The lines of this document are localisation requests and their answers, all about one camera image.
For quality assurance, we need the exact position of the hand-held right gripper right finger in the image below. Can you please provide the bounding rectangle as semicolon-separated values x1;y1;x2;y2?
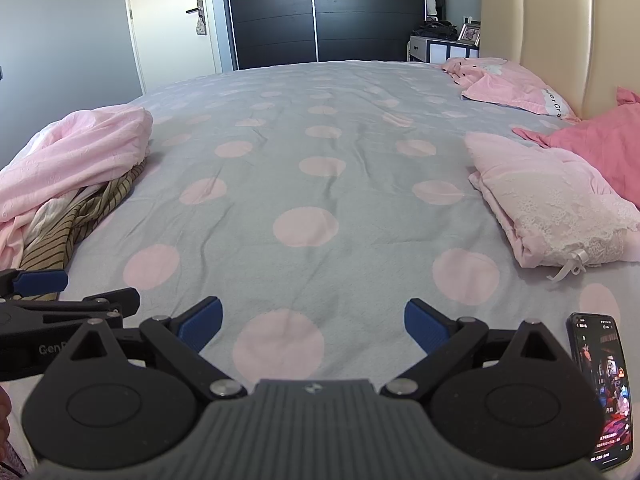
380;298;571;401

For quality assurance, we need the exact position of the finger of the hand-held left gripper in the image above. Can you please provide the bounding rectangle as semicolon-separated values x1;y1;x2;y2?
0;287;142;333
0;269;69;302

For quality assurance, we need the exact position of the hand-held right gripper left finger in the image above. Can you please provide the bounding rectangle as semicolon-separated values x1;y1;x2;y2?
70;296;248;401

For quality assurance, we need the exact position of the light pink garment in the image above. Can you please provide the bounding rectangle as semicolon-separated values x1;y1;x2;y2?
0;106;154;271

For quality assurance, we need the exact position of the brown striped garment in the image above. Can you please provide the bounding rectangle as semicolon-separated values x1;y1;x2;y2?
20;160;148;303

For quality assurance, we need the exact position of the purple fluffy robe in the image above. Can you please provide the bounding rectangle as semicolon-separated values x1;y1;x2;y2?
0;385;32;480

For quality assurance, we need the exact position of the grey polka dot bedsheet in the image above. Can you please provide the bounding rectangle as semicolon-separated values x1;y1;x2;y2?
0;58;626;461

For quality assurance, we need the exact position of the folded pink lace garment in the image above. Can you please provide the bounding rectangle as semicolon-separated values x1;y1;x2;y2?
465;131;640;281

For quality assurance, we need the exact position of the black smartphone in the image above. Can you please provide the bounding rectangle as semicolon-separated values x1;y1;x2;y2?
566;312;633;473

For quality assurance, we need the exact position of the dark pink pillow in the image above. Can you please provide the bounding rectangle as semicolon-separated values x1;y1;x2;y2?
512;87;640;211

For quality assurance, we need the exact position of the pink printed pillow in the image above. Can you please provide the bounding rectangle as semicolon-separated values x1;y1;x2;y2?
460;57;583;123

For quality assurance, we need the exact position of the pink dotted cloth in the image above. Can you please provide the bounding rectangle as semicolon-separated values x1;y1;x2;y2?
432;56;488;86

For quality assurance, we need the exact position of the white and dark nightstand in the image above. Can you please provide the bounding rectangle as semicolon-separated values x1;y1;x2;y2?
409;35;482;63

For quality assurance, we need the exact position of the white door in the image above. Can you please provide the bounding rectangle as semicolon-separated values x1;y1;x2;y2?
122;0;223;96

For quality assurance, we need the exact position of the dark bag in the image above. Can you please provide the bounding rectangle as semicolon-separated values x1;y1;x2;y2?
417;18;458;41

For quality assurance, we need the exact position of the black sliding wardrobe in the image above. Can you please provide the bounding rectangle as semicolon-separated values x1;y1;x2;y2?
220;0;446;71

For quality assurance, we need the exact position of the beige padded headboard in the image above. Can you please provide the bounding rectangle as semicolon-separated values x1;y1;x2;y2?
479;0;640;121

